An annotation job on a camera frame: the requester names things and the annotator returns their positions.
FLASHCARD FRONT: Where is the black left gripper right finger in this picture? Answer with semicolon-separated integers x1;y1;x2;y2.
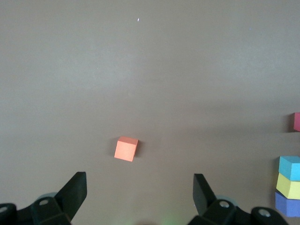
188;173;289;225

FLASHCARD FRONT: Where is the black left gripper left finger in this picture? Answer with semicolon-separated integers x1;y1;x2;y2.
0;172;88;225

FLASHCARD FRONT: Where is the purple foam block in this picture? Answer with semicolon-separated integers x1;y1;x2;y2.
275;191;300;218

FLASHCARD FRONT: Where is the yellow foam block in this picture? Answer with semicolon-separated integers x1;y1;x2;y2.
276;172;300;200

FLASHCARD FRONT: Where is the blue foam block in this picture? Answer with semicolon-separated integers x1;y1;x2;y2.
278;156;300;182

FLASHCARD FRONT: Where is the red foam block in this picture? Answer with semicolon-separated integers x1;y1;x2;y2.
293;112;300;132

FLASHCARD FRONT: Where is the orange foam block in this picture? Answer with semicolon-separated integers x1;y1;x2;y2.
114;136;139;162

